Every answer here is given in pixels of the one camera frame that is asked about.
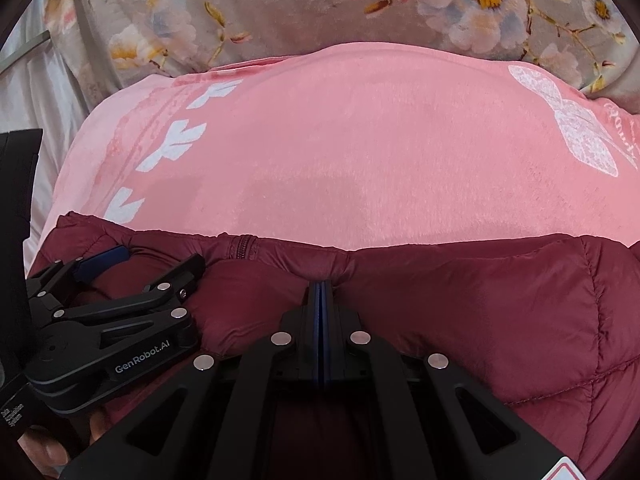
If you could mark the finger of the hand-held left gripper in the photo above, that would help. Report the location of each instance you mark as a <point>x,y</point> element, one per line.
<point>165,280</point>
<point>102,258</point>

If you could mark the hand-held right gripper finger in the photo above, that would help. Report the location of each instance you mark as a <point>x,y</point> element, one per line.
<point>315,340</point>
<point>327,340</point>

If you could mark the maroon quilted puffer jacket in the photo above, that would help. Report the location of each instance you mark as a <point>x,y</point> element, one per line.
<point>475,320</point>

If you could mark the person's left hand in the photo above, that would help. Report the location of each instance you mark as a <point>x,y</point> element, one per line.
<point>47,455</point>

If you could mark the white satin cloth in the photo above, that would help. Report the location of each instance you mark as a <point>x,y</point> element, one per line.
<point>45,100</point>

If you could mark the pink printed fleece blanket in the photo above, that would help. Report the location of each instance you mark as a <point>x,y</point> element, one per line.
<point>350,160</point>

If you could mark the grey floral quilt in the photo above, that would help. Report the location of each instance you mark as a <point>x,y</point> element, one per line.
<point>300,5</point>

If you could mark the grey metal rail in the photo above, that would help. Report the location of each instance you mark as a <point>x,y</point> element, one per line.
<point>22,50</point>

